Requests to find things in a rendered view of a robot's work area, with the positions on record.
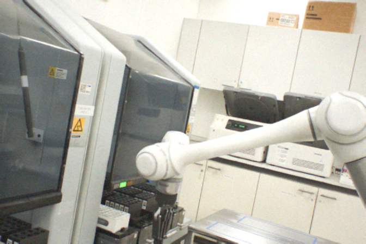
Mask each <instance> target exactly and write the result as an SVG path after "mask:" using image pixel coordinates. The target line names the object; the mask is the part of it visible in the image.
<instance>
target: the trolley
mask: <svg viewBox="0 0 366 244"><path fill-rule="evenodd" d="M195 233H197V234H200V235H203V236H206V237H210V238H212V239H215V240H217V242H216V244H222V242H224V243H225V244H342V243H339V242H335V241H331V240H328V239H324V238H321V237H318V236H315V235H311V234H308V233H304V232H301V231H298V230H295V229H291V228H288V227H284V226H281V225H280V224H279V225H278V224H276V223H272V222H269V221H265V220H263V219H259V218H256V217H252V216H249V215H245V214H242V213H239V212H236V211H232V210H229V209H225V208H224V209H222V210H219V211H217V212H215V213H213V214H211V215H209V216H206V217H204V218H202V219H200V220H198V221H196V222H195V223H193V224H191V225H188V226H187V236H186V242H185V244H193V239H194V234H195Z"/></svg>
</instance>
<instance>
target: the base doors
mask: <svg viewBox="0 0 366 244"><path fill-rule="evenodd" d="M196 163H200V164H203V166H201V165H199V164H195V163H191V164H189V165H187V167H186V170H185V172H184V176H183V180H182V185H181V191H180V197H179V204H178V206H180V207H182V208H184V210H185V215H184V217H187V218H191V219H192V224H193V223H195V222H196V221H198V220H200V219H202V218H204V217H206V216H209V215H211V214H214V213H215V212H217V211H219V210H222V209H224V208H225V209H229V210H232V211H236V212H239V213H242V214H245V215H249V216H252V217H256V218H259V219H263V220H265V221H269V222H272V223H276V224H278V225H279V224H280V225H281V226H284V227H288V228H291V229H295V230H298V231H301V232H304V233H308V234H309V231H310V234H311V235H315V236H318V237H321V238H324V239H328V240H331V241H335V242H339V243H342V244H366V211H365V208H364V206H363V204H362V201H361V199H360V198H358V197H354V196H350V195H347V194H342V193H338V192H333V191H329V190H324V189H321V188H319V191H318V188H316V187H315V186H311V185H306V184H302V183H299V182H294V181H290V180H286V179H281V178H277V177H274V176H270V175H266V174H261V173H257V172H253V171H250V170H244V169H240V168H236V167H232V166H230V165H226V164H222V163H218V162H213V161H208V160H202V161H198V162H196ZM210 166H211V167H213V168H217V169H221V170H216V169H212V168H208V167H210ZM201 170H203V172H201V173H200V171H201ZM199 174H201V176H200V179H198V177H199ZM224 175H228V176H231V177H234V179H231V178H227V177H225V176H224ZM300 189H301V190H303V191H308V192H313V193H314V194H310V193H306V192H302V191H299V190H300ZM280 191H283V192H289V193H293V196H292V195H288V194H284V193H281V192H280ZM317 193H318V196H317ZM322 194H323V195H324V196H328V197H332V198H334V197H335V198H336V199H337V200H335V199H331V198H327V197H322V196H320V195H322ZM255 195H256V196H255ZM316 196H317V200H316ZM311 199H313V201H311ZM319 200H321V202H319ZM315 202H316V204H315ZM314 207H315V210H314ZM252 212H253V213H252ZM313 212H314V215H313ZM312 217H313V220H312ZM311 222H312V225H311ZM310 226H311V229H310Z"/></svg>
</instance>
